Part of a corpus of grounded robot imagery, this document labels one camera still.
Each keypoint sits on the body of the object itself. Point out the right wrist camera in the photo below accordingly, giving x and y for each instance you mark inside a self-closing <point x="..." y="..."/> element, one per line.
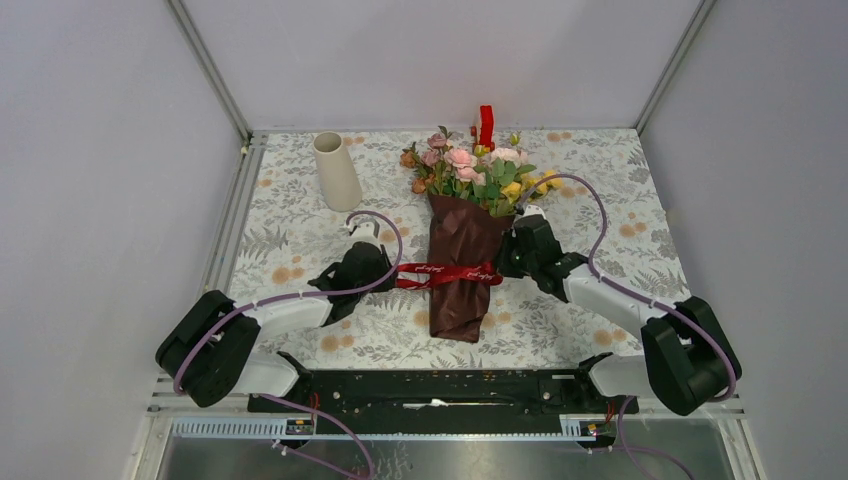
<point x="531" y="210"/>

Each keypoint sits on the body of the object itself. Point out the red printed ribbon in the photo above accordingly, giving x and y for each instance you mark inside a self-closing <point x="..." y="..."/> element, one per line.
<point x="438" y="274"/>

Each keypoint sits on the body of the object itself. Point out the beige ceramic vase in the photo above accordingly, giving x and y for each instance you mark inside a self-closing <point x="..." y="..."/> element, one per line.
<point x="338" y="179"/>

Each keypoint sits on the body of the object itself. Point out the red yellow toy block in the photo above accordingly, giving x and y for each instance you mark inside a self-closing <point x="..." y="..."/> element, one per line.
<point x="482" y="129"/>

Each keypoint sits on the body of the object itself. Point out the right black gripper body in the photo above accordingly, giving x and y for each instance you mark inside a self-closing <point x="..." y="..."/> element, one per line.
<point x="513" y="261"/>

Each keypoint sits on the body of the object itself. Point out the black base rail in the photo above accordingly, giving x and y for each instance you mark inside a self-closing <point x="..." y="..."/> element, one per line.
<point x="456" y="402"/>

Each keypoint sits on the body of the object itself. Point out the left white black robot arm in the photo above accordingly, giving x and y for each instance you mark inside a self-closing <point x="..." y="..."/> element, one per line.
<point x="211" y="353"/>

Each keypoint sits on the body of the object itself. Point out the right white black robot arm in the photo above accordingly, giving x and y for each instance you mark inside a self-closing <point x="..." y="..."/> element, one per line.
<point x="686" y="359"/>

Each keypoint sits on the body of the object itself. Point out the floral patterned tablecloth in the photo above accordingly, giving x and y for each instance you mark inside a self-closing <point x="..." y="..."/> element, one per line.
<point x="608" y="200"/>

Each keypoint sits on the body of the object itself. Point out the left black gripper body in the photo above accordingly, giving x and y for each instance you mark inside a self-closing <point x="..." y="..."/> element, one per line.
<point x="380" y="271"/>

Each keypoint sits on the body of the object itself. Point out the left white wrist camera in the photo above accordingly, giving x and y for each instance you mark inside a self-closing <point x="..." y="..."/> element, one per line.
<point x="366" y="233"/>

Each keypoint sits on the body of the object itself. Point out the brown flower bouquet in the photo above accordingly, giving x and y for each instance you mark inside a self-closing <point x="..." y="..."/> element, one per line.
<point x="473" y="196"/>

